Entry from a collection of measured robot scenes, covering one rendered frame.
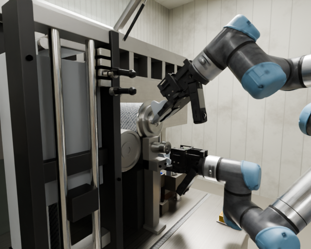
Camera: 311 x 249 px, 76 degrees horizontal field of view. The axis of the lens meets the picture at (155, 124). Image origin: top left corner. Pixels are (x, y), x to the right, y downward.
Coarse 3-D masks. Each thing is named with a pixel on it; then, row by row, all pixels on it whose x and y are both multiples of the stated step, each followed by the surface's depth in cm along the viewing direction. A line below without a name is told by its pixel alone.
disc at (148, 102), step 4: (148, 100) 65; (152, 100) 67; (144, 104) 64; (148, 104) 65; (140, 108) 62; (144, 108) 64; (140, 112) 62; (140, 116) 62; (136, 120) 61; (140, 120) 63; (136, 124) 61; (136, 128) 62; (140, 128) 63; (140, 132) 63; (160, 132) 72; (140, 136) 63; (144, 136) 65
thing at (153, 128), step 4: (152, 112) 64; (148, 116) 64; (152, 116) 64; (148, 120) 63; (148, 124) 63; (152, 124) 64; (156, 124) 67; (160, 124) 68; (148, 128) 64; (152, 128) 65; (156, 128) 67; (152, 132) 66; (156, 132) 67
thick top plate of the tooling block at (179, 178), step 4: (164, 172) 81; (168, 176) 77; (172, 176) 76; (176, 176) 76; (180, 176) 78; (184, 176) 81; (168, 180) 78; (172, 180) 76; (176, 180) 76; (180, 180) 79; (168, 184) 78; (172, 184) 77; (176, 184) 76; (164, 188) 79; (168, 188) 78; (172, 188) 77; (176, 188) 76
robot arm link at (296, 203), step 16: (304, 176) 47; (288, 192) 47; (304, 192) 45; (256, 208) 50; (272, 208) 46; (288, 208) 44; (304, 208) 43; (240, 224) 51; (256, 224) 46; (272, 224) 44; (288, 224) 43; (304, 224) 43; (256, 240) 44; (272, 240) 41; (288, 240) 41
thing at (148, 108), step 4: (148, 108) 64; (144, 112) 63; (148, 112) 64; (144, 116) 62; (144, 120) 63; (140, 124) 63; (144, 124) 63; (144, 128) 63; (160, 128) 70; (144, 132) 63; (148, 132) 65
